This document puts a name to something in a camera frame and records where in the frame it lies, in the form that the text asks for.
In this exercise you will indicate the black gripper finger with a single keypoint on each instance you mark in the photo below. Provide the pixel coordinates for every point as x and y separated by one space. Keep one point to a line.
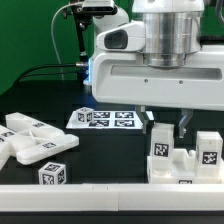
186 115
147 123

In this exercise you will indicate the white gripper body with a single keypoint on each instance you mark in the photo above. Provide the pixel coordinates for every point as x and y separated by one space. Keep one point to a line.
122 78

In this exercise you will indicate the white chair seat block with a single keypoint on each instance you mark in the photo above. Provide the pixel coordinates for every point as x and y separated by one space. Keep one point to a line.
186 170

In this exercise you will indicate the white chair back frame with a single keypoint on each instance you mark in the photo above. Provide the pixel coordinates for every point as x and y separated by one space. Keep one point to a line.
30 140

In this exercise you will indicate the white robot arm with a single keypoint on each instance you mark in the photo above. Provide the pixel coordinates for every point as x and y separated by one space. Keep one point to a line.
155 58

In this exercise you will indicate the white base tag sheet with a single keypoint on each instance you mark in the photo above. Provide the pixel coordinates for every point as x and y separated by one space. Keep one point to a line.
107 120

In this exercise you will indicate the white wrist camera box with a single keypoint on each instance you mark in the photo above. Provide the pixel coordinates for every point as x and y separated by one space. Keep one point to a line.
130 37

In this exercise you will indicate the overhead camera on stand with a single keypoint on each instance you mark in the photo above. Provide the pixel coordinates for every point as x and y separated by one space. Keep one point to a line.
94 7

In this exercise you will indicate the black camera stand pole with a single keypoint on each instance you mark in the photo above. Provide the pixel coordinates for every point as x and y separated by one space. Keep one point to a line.
82 21

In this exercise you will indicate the white front fence rail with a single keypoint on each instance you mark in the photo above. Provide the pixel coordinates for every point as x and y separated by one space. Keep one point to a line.
112 197

